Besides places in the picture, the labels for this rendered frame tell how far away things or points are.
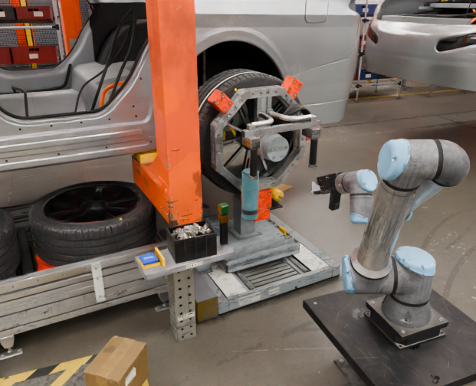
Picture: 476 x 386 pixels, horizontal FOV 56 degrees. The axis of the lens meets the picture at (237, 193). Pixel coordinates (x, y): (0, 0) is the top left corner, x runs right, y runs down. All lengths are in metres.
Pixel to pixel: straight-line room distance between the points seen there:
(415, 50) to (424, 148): 3.39
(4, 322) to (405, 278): 1.72
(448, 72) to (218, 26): 2.55
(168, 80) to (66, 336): 1.35
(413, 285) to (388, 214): 0.43
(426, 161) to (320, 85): 1.76
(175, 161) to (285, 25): 1.17
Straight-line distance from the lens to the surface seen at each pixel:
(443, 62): 4.55
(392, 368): 1.83
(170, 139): 2.01
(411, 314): 1.89
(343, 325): 1.96
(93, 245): 2.32
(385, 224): 1.50
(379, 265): 1.68
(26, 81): 4.13
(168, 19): 1.93
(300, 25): 2.86
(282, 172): 2.46
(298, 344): 2.30
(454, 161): 1.36
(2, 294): 2.27
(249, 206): 2.27
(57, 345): 2.43
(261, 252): 2.64
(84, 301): 2.33
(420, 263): 1.79
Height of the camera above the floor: 1.53
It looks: 24 degrees down
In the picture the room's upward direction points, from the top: straight up
